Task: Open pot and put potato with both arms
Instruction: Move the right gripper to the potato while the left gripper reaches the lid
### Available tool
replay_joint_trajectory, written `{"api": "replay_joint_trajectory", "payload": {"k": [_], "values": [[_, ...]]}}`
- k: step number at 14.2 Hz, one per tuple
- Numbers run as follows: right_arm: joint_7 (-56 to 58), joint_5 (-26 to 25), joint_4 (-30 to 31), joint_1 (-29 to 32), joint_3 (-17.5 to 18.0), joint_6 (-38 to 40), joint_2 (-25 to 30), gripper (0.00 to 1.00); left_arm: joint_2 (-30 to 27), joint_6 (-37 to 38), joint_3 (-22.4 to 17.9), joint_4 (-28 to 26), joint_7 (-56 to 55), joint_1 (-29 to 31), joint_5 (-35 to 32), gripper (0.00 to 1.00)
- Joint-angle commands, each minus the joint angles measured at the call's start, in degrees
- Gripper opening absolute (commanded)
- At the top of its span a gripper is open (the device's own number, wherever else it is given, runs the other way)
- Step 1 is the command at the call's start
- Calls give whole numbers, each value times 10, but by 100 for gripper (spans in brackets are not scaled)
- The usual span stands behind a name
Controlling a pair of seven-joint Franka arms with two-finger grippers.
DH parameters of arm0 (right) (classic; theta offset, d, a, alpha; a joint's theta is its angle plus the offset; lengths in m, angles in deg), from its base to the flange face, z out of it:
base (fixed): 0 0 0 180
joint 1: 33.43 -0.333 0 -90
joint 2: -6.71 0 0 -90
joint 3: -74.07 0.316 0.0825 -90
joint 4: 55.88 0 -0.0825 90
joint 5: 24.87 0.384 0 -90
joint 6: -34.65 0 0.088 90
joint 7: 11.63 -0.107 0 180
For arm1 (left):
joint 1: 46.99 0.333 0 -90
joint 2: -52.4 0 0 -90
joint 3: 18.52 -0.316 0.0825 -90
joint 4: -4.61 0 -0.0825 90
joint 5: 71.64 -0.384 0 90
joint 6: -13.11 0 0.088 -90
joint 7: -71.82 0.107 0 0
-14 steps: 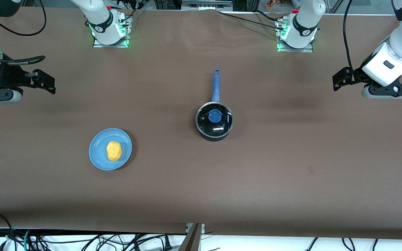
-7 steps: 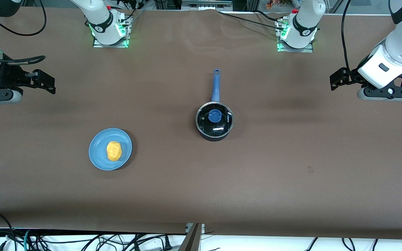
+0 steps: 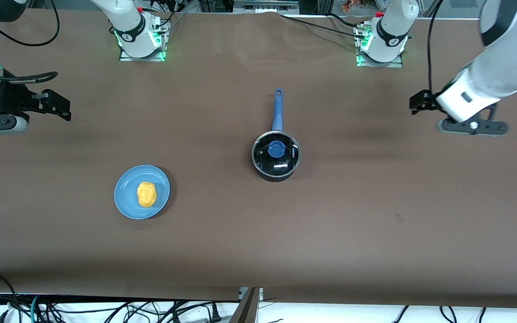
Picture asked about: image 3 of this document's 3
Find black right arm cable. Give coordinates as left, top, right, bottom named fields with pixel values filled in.
left=0, top=0, right=60, bottom=47

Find glass lid with blue knob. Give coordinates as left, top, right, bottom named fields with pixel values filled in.
left=252, top=132, right=300, bottom=176

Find colourful background items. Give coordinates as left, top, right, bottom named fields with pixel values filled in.
left=342, top=0, right=389, bottom=13

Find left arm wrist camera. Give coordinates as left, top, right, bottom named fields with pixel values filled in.
left=438, top=104, right=509, bottom=136

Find brown table cover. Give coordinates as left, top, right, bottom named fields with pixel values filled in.
left=0, top=8, right=517, bottom=310

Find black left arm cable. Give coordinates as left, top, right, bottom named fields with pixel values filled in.
left=427, top=0, right=444, bottom=93

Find aluminium frame profile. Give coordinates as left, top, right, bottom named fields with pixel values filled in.
left=233, top=0, right=300, bottom=13

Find yellow potato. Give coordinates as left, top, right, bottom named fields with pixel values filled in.
left=137, top=181, right=158, bottom=208

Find long black table cable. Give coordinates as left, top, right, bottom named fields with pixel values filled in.
left=280, top=15, right=367, bottom=37

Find blue round plate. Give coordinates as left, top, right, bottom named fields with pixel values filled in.
left=114, top=165, right=171, bottom=220

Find black pot with blue handle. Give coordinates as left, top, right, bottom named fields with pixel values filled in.
left=252, top=88, right=301, bottom=183

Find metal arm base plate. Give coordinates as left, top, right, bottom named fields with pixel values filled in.
left=355, top=22, right=404, bottom=68
left=119, top=18, right=168, bottom=62

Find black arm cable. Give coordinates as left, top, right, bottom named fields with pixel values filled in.
left=427, top=0, right=444, bottom=93
left=0, top=0, right=60, bottom=47

